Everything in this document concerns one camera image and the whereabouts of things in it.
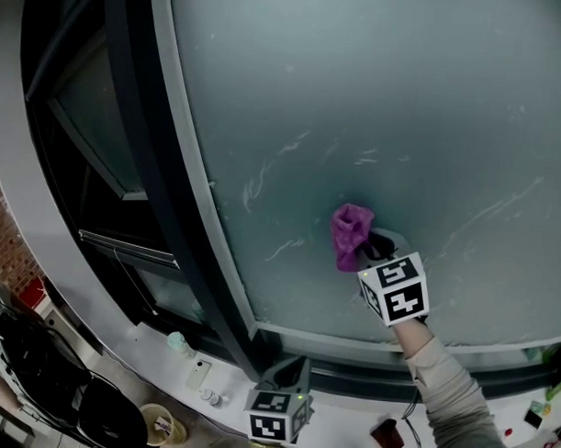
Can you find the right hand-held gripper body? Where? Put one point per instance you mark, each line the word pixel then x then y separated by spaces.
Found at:
pixel 397 291

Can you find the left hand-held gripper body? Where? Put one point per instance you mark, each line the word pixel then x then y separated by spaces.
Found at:
pixel 271 415

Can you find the purple cloth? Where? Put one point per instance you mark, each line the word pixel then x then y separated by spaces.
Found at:
pixel 349 234

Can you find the frosted glass window pane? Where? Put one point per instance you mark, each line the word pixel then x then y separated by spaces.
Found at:
pixel 381 107

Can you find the person's right forearm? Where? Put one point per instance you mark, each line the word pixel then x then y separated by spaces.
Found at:
pixel 453 403

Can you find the white smartphone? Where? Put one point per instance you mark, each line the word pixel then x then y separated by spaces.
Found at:
pixel 198 374

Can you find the yellow waste bin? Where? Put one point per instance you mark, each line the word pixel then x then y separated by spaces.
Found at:
pixel 163 425

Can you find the pale green translucent bottle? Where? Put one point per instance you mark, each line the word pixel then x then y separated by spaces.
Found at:
pixel 180 344

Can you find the dark red pouch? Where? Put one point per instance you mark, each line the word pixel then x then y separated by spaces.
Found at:
pixel 387 437

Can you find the green packet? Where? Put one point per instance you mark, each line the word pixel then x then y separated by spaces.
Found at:
pixel 539 408

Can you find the black smartphone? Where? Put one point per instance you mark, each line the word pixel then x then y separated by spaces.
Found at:
pixel 533 418

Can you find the green plastic bottle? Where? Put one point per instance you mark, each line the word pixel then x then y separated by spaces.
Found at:
pixel 558 388

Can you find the black mesh office chair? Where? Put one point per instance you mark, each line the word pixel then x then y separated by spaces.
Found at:
pixel 32 347

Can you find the tilted black window sash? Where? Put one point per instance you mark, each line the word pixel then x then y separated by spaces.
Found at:
pixel 96 120

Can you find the black window frame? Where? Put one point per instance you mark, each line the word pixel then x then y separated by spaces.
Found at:
pixel 154 168

